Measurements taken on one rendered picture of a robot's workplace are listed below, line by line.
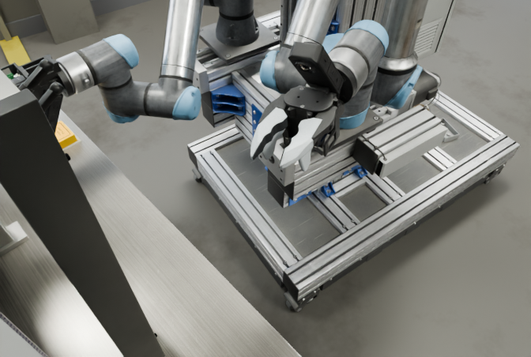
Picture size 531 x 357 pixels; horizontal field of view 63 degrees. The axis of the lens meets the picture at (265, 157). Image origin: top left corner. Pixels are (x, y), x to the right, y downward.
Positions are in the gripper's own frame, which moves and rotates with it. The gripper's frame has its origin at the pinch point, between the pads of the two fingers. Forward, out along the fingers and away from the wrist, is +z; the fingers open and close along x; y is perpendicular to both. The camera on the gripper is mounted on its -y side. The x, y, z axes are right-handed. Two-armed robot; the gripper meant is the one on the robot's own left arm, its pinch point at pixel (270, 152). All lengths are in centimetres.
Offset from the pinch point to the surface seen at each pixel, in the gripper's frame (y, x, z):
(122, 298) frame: 8.8, 9.1, 22.2
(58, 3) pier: 66, 239, -124
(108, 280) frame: 3.6, 8.5, 22.6
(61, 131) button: 23, 64, -6
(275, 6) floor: 106, 146, -235
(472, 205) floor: 128, -24, -119
